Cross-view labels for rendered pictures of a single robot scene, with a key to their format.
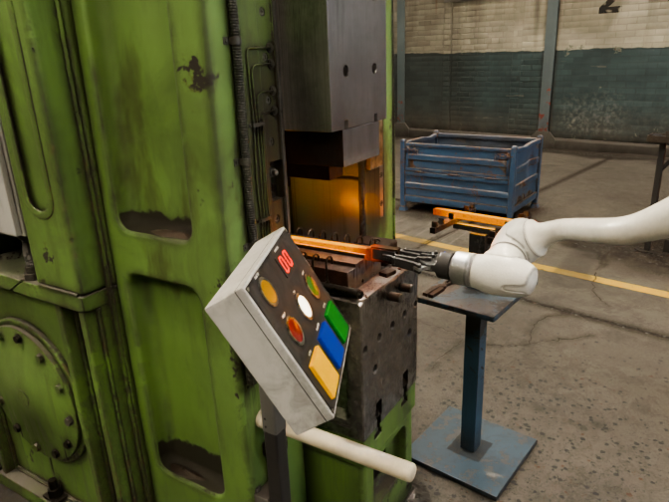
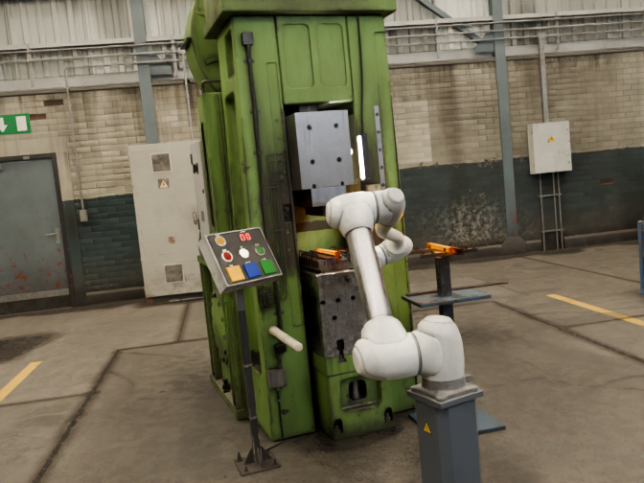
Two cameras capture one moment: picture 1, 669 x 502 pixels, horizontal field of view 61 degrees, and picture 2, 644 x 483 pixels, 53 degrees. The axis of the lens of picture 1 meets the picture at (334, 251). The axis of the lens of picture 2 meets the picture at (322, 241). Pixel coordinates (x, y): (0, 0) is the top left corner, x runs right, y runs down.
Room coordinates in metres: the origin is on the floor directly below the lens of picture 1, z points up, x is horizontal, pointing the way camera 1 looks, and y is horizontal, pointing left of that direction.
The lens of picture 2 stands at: (-1.20, -2.17, 1.40)
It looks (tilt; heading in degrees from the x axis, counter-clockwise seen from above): 5 degrees down; 38
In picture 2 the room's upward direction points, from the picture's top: 6 degrees counter-clockwise
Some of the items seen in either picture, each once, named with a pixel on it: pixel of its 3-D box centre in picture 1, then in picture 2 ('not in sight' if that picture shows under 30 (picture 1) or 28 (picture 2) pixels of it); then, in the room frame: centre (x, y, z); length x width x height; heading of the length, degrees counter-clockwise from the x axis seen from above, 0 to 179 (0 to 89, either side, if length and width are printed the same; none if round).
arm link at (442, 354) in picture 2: not in sight; (437, 346); (0.82, -1.05, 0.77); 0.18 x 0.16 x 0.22; 139
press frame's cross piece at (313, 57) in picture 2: not in sight; (302, 66); (1.76, 0.19, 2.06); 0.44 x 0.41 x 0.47; 58
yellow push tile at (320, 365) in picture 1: (323, 373); (235, 273); (0.89, 0.03, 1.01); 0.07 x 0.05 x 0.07; 173
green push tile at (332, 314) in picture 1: (334, 322); (267, 266); (1.09, 0.00, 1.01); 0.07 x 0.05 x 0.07; 173
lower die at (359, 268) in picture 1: (305, 257); (322, 260); (1.64, 0.09, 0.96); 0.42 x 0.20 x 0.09; 58
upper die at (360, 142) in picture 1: (298, 139); (316, 196); (1.64, 0.09, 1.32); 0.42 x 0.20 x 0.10; 58
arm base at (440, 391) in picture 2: not in sight; (448, 381); (0.85, -1.06, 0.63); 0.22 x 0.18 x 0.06; 157
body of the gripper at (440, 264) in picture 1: (437, 263); not in sight; (1.43, -0.28, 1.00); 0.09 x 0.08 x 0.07; 58
